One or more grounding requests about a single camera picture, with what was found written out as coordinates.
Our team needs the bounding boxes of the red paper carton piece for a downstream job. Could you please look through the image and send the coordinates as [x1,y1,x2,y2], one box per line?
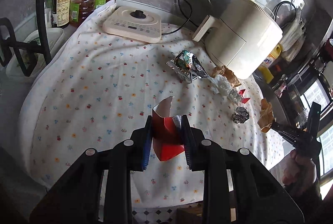
[152,96,185,161]

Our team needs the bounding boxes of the brown paper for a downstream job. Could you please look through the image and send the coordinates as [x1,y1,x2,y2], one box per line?
[257,98,275,133]

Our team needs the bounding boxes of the person's right hand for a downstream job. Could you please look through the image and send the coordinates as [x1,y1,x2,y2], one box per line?
[282,149,317,197]

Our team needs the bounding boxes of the small foil ball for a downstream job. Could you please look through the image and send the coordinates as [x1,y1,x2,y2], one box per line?
[231,106,250,124]

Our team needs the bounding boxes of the crumpled white wrapper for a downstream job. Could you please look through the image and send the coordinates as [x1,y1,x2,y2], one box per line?
[208,75,242,104]

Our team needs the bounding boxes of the green silver snack bag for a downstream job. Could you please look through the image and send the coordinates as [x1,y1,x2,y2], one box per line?
[166,50,209,83]

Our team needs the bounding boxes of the white floral tablecloth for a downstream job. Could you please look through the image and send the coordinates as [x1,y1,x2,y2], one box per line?
[17,2,272,209]

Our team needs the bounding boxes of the yellow detergent jug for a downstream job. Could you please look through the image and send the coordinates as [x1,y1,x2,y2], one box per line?
[258,44,282,84]

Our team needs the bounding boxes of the cream air fryer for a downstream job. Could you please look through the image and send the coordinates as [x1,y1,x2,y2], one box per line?
[193,0,283,80]

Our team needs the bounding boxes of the cream induction cooktop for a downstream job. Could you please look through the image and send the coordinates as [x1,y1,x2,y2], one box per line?
[102,6,162,43]

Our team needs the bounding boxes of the hanging plastic bags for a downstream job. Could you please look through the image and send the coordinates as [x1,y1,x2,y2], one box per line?
[279,8,305,63]

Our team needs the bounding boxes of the white plastic container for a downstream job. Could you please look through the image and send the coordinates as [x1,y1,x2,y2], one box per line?
[6,28,64,81]

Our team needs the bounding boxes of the black metal rack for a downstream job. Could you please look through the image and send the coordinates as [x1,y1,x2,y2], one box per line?
[1,0,52,76]

